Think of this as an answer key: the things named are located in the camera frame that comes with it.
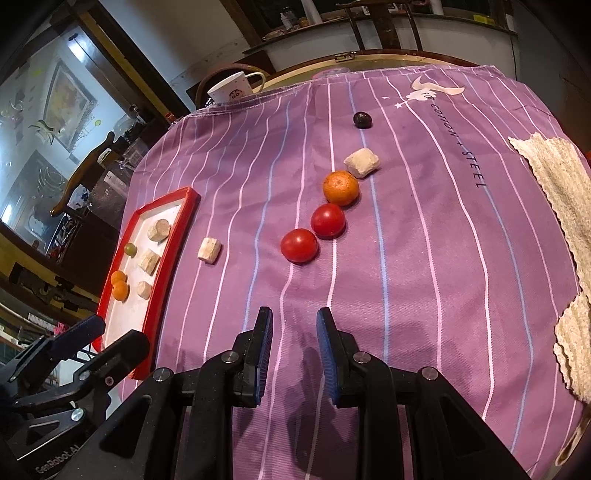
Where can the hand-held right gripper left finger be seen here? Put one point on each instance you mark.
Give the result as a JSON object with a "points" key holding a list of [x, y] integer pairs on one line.
{"points": [[263, 350]]}

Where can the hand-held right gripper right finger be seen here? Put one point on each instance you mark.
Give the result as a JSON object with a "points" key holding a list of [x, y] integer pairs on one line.
{"points": [[328, 355]]}

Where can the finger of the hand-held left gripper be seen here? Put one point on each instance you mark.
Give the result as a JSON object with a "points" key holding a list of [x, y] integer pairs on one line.
{"points": [[124, 355], [69, 341]]}

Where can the red rimmed white tray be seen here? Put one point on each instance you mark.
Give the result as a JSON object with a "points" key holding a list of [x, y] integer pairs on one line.
{"points": [[134, 323]]}

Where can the smooth orange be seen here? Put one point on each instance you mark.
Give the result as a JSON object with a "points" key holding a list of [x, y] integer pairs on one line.
{"points": [[121, 291]]}

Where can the large pale sugarcane chunk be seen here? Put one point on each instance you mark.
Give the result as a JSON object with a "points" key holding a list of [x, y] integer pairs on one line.
{"points": [[148, 263]]}

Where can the green grape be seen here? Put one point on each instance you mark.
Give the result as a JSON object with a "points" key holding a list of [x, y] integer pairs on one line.
{"points": [[130, 249]]}

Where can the small round sugarcane chunk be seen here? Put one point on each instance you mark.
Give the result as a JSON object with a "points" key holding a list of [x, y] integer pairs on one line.
{"points": [[158, 229]]}

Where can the red tomato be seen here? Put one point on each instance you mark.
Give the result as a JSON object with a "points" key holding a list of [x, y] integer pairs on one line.
{"points": [[299, 245], [328, 220]]}

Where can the purple striped tablecloth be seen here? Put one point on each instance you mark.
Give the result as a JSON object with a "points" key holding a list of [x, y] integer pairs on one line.
{"points": [[415, 277]]}

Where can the curved wooden chair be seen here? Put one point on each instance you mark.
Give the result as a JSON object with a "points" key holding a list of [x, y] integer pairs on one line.
{"points": [[87, 166]]}

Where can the clear glass jug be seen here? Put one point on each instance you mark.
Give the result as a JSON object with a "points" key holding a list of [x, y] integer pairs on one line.
{"points": [[131, 147]]}

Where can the dark purple grape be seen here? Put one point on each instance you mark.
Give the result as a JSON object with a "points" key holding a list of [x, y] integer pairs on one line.
{"points": [[362, 119]]}

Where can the white cartoon mug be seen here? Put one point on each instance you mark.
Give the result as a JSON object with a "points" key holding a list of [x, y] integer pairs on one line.
{"points": [[231, 90]]}

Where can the cream loofah cloth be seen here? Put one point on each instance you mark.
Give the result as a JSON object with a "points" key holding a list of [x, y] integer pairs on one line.
{"points": [[554, 194]]}

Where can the dark wooden chair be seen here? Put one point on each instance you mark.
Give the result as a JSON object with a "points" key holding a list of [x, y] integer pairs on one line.
{"points": [[383, 25]]}

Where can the stack of white cups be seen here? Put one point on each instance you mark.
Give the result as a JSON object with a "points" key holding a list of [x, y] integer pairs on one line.
{"points": [[310, 9]]}

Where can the framed wall picture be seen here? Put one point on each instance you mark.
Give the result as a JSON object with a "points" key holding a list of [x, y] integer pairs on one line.
{"points": [[67, 99]]}

